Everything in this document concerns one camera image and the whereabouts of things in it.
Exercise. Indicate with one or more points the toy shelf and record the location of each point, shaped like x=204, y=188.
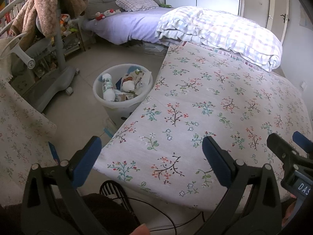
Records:
x=73, y=44

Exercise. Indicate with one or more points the white snack wrapper red print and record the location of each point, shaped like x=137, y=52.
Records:
x=140, y=79

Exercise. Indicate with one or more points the white plastic waste bin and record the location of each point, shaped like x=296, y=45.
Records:
x=117, y=112

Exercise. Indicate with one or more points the bed with purple sheet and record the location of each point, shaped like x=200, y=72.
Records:
x=127, y=27

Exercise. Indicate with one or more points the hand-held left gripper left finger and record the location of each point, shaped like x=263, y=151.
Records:
x=86, y=164

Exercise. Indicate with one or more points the brown fleece blanket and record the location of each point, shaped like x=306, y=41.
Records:
x=49, y=7

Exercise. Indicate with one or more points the white hallway door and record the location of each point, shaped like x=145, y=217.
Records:
x=269, y=7

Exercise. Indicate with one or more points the person's left hand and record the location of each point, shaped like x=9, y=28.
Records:
x=142, y=230

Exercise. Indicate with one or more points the green toy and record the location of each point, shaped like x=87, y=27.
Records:
x=166, y=5

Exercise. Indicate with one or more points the plaid pillow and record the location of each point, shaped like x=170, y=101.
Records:
x=137, y=2

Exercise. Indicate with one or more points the plaid duvet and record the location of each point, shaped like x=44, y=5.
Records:
x=220, y=34

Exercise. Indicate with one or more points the white plastic bottle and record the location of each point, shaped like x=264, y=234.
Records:
x=108, y=88

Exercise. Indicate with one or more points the grey rolling chair base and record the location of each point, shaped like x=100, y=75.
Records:
x=56, y=78

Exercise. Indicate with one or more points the stack of papers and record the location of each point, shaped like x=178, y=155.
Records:
x=154, y=48

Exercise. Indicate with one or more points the person's right hand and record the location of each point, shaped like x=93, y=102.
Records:
x=288, y=211

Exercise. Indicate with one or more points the row of books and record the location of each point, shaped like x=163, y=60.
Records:
x=13, y=7

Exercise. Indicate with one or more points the small black fan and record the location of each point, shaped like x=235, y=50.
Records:
x=111, y=189

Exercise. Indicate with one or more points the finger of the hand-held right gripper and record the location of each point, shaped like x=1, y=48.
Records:
x=304, y=143
x=281, y=146

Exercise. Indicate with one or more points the beige floral cloth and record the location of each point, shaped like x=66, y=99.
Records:
x=22, y=127

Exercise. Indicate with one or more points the grey headboard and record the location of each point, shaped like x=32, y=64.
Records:
x=102, y=2

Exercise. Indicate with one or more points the pile of plush toys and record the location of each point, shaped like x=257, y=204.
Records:
x=67, y=24

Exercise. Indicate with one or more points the red white plush toy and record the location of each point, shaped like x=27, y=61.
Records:
x=105, y=14

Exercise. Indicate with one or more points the cream knitted cloth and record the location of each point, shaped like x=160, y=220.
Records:
x=5, y=61

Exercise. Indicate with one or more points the dark cloth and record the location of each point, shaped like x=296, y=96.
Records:
x=102, y=215

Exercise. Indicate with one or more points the floral tablecloth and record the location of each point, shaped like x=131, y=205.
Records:
x=207, y=107

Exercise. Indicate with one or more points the white wall socket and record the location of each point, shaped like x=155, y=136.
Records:
x=304, y=85

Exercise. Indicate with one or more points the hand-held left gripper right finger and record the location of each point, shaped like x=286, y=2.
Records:
x=217, y=164

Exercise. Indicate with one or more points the white tissue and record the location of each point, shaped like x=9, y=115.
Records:
x=128, y=86

